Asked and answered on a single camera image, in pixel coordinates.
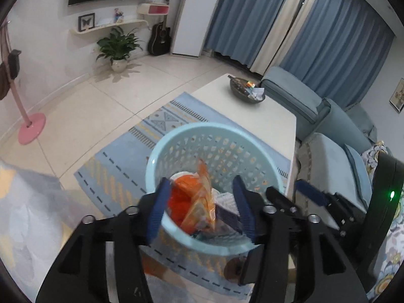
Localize blue grey sofa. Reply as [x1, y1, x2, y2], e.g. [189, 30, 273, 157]
[260, 66, 379, 215]

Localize black guitar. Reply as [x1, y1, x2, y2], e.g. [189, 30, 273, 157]
[148, 0, 172, 56]

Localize brown hanging bag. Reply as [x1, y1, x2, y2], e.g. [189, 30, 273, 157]
[0, 61, 10, 102]

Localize white and red box shelf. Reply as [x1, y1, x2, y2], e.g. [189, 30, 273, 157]
[137, 3, 169, 16]

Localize light blue plastic basket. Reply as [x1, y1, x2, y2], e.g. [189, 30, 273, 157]
[145, 122, 285, 256]

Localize black butterfly picture frame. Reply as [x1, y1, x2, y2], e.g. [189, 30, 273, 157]
[78, 13, 96, 32]

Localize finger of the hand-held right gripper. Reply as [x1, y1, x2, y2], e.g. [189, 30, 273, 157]
[266, 186, 305, 216]
[294, 179, 333, 208]

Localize framed wall picture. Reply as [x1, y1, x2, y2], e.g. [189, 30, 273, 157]
[389, 77, 404, 112]

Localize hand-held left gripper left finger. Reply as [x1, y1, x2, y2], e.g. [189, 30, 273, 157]
[36, 177, 172, 303]

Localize green potted plant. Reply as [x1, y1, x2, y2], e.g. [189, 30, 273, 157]
[95, 27, 144, 72]

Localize floral sofa cover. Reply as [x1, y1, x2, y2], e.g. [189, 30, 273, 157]
[361, 140, 404, 303]

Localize cream curtain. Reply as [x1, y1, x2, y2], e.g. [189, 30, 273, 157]
[249, 0, 319, 76]

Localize white standing air conditioner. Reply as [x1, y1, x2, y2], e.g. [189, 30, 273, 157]
[170, 0, 228, 59]

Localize orange plastic bag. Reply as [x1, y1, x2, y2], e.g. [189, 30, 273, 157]
[169, 173, 203, 228]

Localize black hanging pouch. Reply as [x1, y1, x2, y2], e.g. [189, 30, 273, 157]
[8, 49, 22, 79]

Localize pink coat rack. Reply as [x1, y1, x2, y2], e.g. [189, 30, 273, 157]
[0, 19, 47, 146]

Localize white curved low wall shelf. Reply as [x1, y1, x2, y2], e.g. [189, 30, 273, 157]
[69, 19, 149, 36]

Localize white coffee table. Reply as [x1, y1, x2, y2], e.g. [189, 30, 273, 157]
[191, 73, 297, 196]

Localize orange snack packet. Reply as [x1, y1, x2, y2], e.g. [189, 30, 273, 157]
[181, 159, 218, 236]

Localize dark bowl with small things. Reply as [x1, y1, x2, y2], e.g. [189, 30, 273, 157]
[229, 76, 266, 105]

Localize white and blue milk carton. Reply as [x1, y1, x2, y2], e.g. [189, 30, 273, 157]
[211, 189, 245, 236]

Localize blue curtain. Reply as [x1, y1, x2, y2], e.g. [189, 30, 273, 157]
[205, 0, 299, 67]
[279, 0, 395, 108]

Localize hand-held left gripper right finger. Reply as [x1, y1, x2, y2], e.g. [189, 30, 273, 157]
[232, 174, 368, 303]

